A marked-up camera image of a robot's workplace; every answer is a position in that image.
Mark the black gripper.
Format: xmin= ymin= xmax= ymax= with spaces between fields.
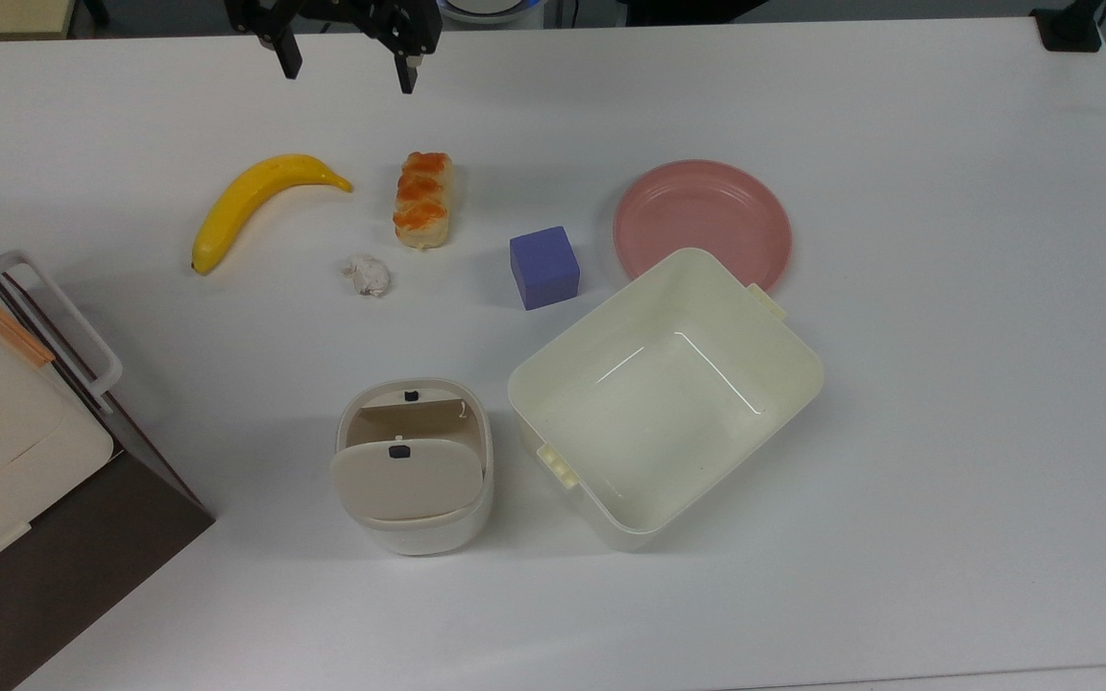
xmin=225 ymin=0 xmax=444 ymax=95

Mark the white paper ball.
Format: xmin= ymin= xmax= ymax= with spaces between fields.
xmin=340 ymin=253 xmax=393 ymax=298

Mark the cream trash can with lid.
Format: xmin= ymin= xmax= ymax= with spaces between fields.
xmin=329 ymin=377 xmax=495 ymax=557

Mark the toy bread with orange glaze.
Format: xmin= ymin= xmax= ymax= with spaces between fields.
xmin=393 ymin=151 xmax=455 ymax=250

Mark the yellow banana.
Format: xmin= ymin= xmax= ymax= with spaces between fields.
xmin=191 ymin=154 xmax=354 ymax=276

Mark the purple cube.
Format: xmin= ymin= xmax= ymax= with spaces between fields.
xmin=509 ymin=226 xmax=582 ymax=312

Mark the pink plate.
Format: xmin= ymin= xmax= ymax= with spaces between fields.
xmin=613 ymin=159 xmax=794 ymax=294

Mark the cream plastic storage box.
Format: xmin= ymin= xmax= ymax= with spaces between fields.
xmin=507 ymin=248 xmax=825 ymax=553

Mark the black table clamp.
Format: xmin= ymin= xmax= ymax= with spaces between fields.
xmin=1031 ymin=0 xmax=1106 ymax=53

